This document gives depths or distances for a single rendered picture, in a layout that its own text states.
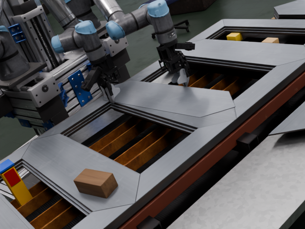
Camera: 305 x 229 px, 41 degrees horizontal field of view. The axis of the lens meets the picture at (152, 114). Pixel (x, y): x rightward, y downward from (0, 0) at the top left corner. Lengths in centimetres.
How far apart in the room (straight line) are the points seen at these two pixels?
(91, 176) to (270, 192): 52
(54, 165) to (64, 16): 65
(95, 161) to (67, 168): 10
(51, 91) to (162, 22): 66
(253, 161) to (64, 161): 66
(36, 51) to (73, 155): 82
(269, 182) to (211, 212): 19
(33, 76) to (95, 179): 89
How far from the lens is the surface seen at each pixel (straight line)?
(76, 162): 146
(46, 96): 191
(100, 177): 123
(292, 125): 137
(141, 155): 158
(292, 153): 132
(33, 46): 217
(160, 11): 153
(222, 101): 148
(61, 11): 179
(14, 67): 198
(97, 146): 179
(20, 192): 163
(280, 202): 116
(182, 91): 164
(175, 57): 158
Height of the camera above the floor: 154
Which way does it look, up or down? 27 degrees down
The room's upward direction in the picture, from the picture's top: 21 degrees counter-clockwise
